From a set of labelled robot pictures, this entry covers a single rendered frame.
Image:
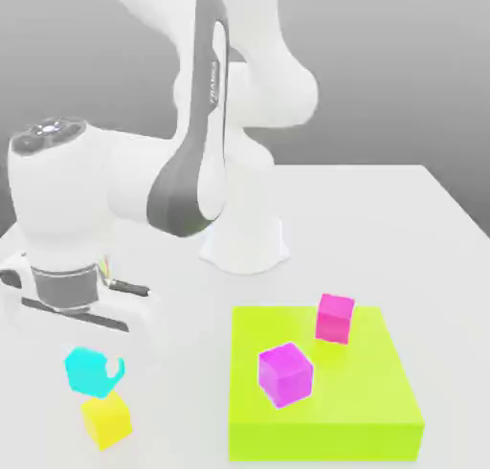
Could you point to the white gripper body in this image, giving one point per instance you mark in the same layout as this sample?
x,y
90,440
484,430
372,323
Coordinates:
x,y
130,312

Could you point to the small cyan cube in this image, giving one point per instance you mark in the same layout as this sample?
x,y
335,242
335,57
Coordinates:
x,y
85,373

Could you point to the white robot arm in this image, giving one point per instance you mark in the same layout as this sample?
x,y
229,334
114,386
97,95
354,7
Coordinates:
x,y
61,193

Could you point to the small yellow cube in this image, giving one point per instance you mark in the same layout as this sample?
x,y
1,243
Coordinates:
x,y
107,423

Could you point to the small magenta cube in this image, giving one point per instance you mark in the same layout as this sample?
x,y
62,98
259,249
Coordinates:
x,y
285,377

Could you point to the small pink cube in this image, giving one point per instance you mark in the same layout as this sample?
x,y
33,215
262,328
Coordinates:
x,y
333,319

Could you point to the large lime green box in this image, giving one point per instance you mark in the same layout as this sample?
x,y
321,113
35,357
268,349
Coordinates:
x,y
363,400

